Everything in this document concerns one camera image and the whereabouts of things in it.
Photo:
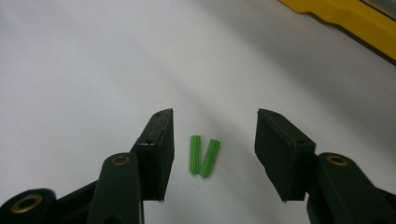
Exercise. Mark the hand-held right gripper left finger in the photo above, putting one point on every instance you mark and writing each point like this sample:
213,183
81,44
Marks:
155,155

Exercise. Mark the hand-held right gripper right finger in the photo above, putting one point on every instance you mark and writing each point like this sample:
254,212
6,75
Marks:
280,149

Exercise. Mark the green plastic wall plug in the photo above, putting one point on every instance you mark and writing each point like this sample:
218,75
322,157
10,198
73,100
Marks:
210,158
195,154

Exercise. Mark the yellow black organizer cabinet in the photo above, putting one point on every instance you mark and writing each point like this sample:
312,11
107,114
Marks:
358,21

